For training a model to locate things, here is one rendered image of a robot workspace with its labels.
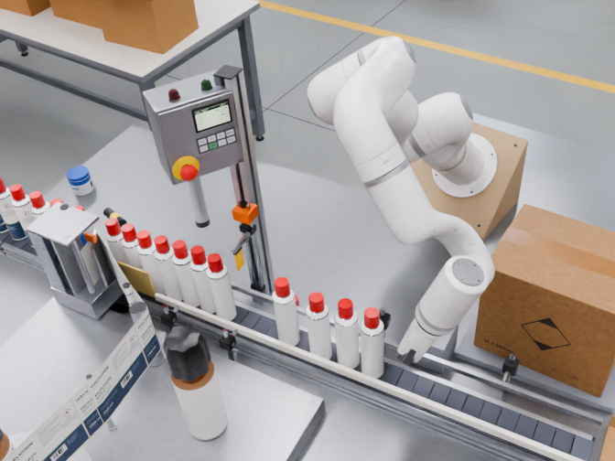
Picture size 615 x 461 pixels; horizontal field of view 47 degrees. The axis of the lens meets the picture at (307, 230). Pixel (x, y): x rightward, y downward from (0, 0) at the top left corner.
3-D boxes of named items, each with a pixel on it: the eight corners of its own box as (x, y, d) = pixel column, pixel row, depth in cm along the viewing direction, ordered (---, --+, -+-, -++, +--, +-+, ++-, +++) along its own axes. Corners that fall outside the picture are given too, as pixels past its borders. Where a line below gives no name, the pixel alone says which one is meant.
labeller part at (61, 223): (26, 230, 169) (24, 228, 168) (59, 203, 176) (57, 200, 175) (68, 247, 163) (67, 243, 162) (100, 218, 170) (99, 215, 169)
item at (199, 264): (197, 311, 180) (181, 253, 166) (208, 297, 183) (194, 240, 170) (213, 317, 178) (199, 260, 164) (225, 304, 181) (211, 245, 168)
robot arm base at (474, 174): (421, 181, 210) (398, 166, 194) (452, 123, 208) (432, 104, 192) (477, 209, 200) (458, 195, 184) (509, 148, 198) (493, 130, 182)
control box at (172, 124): (160, 164, 159) (141, 91, 147) (230, 141, 164) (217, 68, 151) (174, 188, 152) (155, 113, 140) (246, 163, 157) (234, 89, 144)
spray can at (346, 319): (333, 366, 164) (329, 307, 150) (343, 350, 167) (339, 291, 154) (353, 374, 162) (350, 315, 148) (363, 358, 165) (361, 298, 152)
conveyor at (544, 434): (7, 251, 209) (2, 241, 206) (27, 233, 214) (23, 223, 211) (580, 485, 143) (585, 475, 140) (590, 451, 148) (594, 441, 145)
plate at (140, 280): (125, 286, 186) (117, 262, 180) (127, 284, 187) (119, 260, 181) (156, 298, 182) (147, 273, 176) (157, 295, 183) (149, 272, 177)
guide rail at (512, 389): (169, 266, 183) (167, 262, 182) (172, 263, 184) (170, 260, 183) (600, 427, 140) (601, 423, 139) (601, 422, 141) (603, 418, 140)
